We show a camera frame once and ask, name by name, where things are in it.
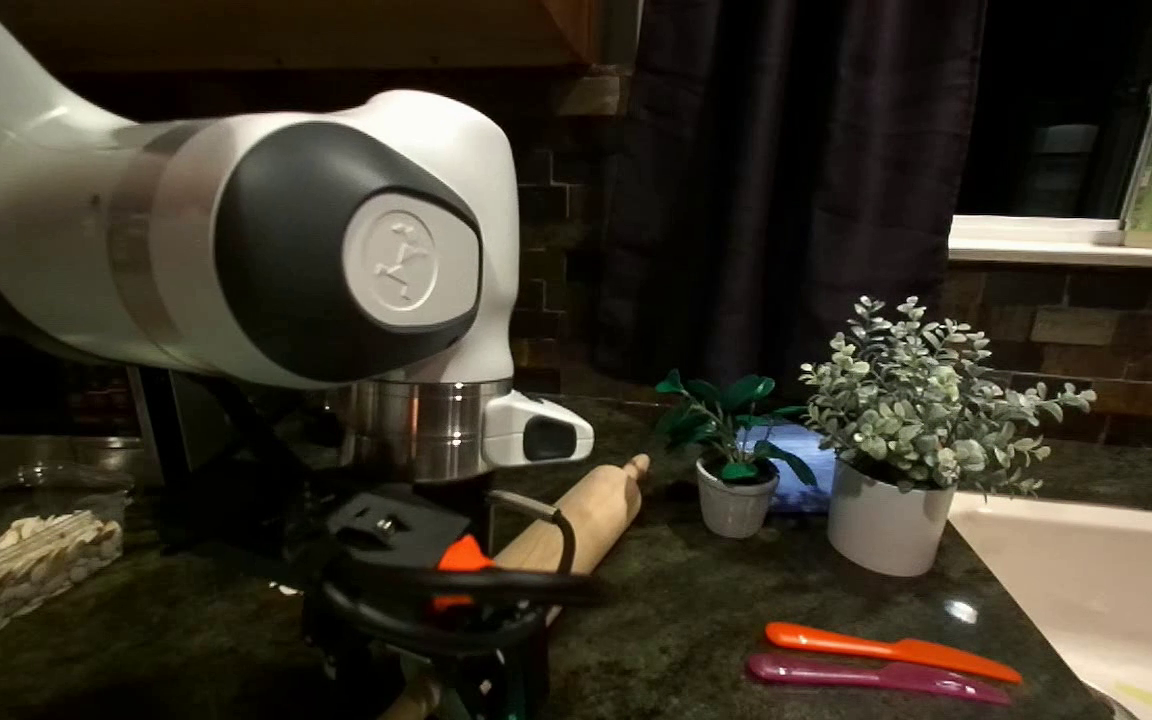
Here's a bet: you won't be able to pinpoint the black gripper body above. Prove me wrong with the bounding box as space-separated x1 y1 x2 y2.
302 491 592 720

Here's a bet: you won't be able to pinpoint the wooden rolling pin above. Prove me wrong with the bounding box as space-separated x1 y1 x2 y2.
374 454 651 720

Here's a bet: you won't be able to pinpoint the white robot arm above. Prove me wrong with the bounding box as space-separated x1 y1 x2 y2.
0 23 592 720

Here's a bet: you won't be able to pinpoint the small green potted plant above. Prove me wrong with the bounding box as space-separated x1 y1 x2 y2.
651 372 797 538

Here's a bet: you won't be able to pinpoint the purple plastic knife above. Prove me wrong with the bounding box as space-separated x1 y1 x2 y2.
743 652 1008 704

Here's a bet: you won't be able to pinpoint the pale food pieces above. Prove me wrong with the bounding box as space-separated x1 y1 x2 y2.
0 510 122 621

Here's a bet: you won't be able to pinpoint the stainless steel microwave oven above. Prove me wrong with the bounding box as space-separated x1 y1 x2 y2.
0 367 213 481

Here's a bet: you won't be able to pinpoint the orange plastic knife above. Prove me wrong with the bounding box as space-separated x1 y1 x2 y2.
762 621 1024 682

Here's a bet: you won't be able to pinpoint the large pale potted plant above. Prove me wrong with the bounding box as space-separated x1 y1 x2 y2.
800 294 1096 574

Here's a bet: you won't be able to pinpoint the dark curtain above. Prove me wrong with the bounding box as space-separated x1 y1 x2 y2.
592 0 989 382

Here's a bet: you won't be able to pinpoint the white sink basin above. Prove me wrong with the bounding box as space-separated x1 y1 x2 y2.
951 491 1152 720

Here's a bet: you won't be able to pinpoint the white window sill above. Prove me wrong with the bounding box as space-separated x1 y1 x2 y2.
946 215 1152 268

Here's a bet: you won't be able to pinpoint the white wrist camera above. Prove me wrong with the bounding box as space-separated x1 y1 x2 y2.
482 390 596 469

